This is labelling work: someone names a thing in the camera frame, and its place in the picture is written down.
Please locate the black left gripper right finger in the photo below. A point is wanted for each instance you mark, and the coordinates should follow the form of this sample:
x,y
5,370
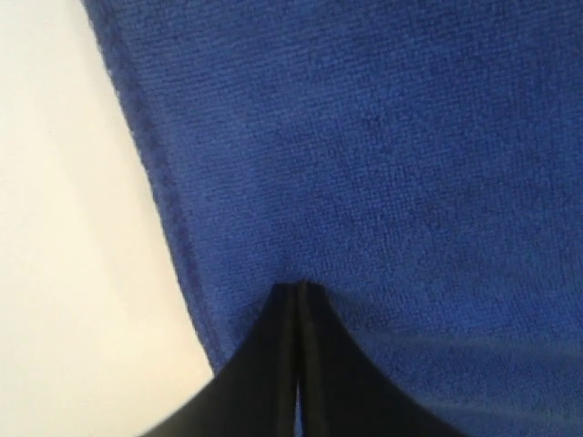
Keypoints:
x,y
342,393

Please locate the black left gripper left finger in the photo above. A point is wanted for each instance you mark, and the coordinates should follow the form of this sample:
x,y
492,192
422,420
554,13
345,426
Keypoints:
x,y
254,394

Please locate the blue towel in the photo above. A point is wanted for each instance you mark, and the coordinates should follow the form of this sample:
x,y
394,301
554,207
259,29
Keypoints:
x,y
420,159

